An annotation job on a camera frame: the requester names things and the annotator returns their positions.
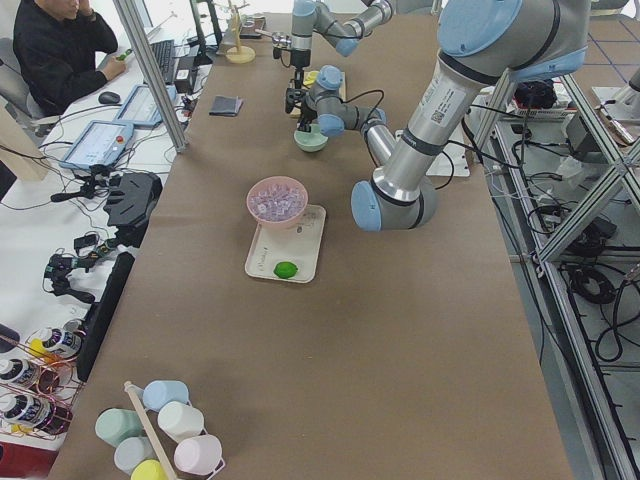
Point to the person in black sweater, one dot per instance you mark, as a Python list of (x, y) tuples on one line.
[(65, 50)]

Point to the pile of clear ice cubes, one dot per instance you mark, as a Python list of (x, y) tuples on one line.
[(277, 202)]

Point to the pink cup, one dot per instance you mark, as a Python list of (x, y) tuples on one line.
[(199, 455)]

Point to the cream rectangular tray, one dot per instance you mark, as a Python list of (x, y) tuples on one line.
[(298, 245)]

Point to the wooden mug tree stand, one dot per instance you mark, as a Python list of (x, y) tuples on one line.
[(238, 54)]

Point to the grey cup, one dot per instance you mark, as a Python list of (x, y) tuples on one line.
[(131, 452)]

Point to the white cup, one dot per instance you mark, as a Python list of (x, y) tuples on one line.
[(180, 421)]

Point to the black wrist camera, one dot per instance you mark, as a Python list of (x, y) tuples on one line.
[(280, 42), (293, 100)]

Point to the lower teach pendant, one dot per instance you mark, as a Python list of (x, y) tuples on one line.
[(100, 144)]

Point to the aluminium frame post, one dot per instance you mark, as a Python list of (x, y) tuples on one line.
[(134, 29)]

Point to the lower lemon slice stack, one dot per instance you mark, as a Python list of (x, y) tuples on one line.
[(310, 77)]

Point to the pink bowl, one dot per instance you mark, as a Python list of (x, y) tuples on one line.
[(277, 179)]

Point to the bottle rack with bottles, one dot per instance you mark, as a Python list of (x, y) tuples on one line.
[(39, 383)]

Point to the light blue cup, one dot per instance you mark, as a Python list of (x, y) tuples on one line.
[(158, 393)]

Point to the upper teach pendant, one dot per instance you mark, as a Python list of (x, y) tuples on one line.
[(139, 109)]

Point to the black computer keyboard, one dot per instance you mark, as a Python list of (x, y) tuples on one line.
[(163, 52)]

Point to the black computer mouse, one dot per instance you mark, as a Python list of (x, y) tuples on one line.
[(109, 98)]

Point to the yellow cup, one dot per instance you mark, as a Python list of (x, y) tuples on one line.
[(149, 469)]

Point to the green lime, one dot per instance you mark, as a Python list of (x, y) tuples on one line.
[(285, 270)]

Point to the black soundbar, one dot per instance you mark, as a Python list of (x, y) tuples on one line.
[(100, 315)]

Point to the mint green bowl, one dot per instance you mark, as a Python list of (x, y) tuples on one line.
[(310, 141)]

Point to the bamboo cutting board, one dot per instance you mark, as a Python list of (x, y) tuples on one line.
[(342, 91)]

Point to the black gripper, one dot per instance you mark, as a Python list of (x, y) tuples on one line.
[(308, 118), (300, 58)]

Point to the grey folded cloth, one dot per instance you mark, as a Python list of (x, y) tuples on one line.
[(226, 106)]

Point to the teach pendant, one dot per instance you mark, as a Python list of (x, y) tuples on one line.
[(100, 144), (139, 109)]

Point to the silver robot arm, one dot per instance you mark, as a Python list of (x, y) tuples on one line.
[(478, 42), (309, 17)]

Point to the mint green cup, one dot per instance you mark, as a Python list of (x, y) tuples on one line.
[(114, 425)]

